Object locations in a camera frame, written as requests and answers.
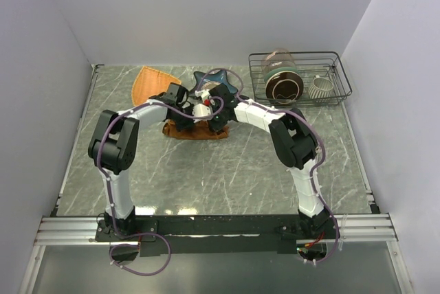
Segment orange cloth napkin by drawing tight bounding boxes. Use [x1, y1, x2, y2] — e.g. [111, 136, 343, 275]
[162, 120, 229, 140]

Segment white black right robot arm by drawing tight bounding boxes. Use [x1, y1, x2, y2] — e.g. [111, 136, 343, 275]
[200, 84, 333, 238]

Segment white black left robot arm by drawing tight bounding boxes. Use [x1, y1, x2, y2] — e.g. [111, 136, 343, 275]
[88, 83, 194, 240]

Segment blue star-shaped dish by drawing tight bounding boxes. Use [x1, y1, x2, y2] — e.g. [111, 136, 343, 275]
[189, 69, 238, 98]

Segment orange woven triangular tray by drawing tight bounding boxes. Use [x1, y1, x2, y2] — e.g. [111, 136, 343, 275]
[131, 66, 182, 106]

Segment stacked ceramic plates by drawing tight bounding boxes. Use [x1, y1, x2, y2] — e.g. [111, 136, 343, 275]
[263, 67, 304, 104]

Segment clear glass jar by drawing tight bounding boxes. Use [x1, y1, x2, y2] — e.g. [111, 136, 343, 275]
[261, 48, 296, 74]

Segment striped ceramic mug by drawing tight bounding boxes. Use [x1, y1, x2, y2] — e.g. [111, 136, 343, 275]
[307, 76, 333, 100]

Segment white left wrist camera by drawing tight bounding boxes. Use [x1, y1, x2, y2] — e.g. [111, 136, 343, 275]
[192, 103, 213, 123]

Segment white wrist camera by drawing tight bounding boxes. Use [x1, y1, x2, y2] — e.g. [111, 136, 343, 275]
[194, 89, 210, 103]
[192, 103, 213, 123]

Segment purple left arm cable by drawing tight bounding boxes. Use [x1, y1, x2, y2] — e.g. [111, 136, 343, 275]
[96, 96, 226, 278]

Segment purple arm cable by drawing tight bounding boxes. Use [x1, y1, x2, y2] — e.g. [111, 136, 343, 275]
[96, 96, 226, 278]
[197, 67, 341, 267]

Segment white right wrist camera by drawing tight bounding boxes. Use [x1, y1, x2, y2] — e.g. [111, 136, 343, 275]
[194, 89, 210, 103]

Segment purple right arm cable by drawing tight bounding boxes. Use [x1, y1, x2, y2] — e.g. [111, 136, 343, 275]
[197, 67, 341, 267]

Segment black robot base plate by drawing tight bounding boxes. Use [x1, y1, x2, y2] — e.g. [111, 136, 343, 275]
[95, 214, 339, 257]

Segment black wire dish rack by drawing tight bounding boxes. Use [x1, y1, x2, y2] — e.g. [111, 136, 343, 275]
[248, 52, 353, 108]

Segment aluminium frame rail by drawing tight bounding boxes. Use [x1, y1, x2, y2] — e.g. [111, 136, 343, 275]
[34, 214, 397, 246]

